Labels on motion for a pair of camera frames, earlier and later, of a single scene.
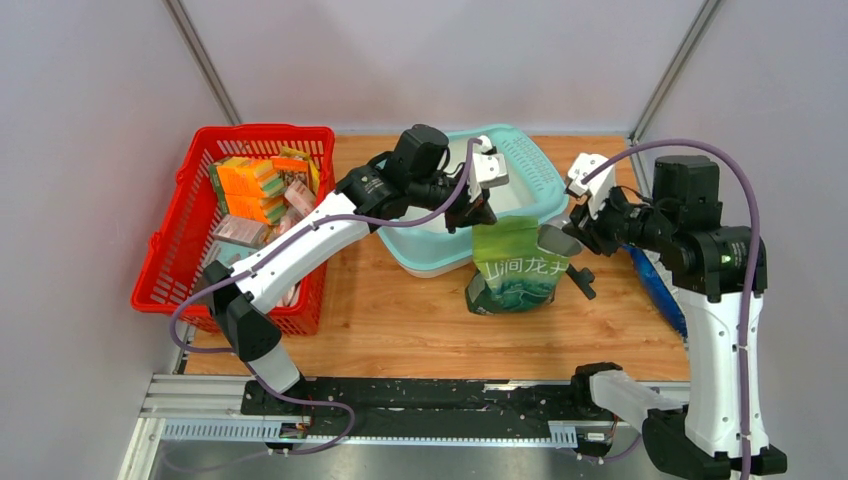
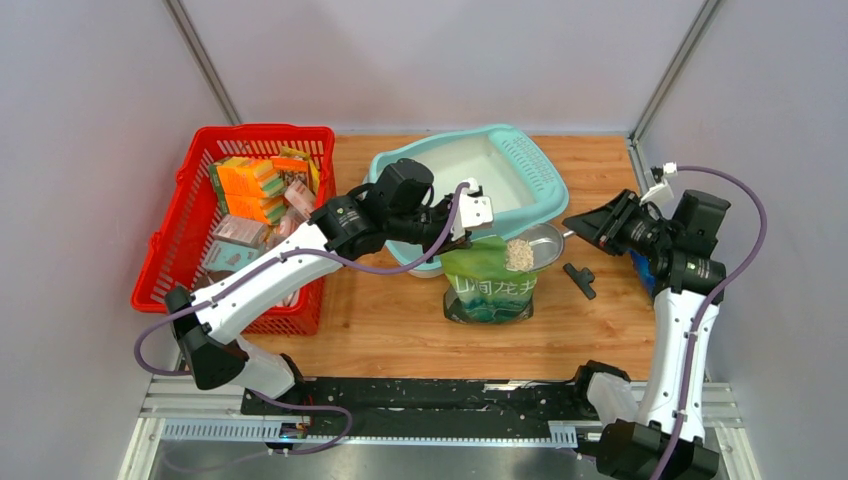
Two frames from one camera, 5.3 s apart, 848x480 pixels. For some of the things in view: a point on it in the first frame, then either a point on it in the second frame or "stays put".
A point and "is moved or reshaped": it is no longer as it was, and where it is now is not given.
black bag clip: x=582 y=278 stays put
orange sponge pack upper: x=246 y=177 stays put
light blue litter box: x=533 y=189 stays put
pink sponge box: x=241 y=230 stays put
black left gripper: x=474 y=213 -> x=443 y=207
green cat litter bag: x=512 y=273 is moved or reshaped
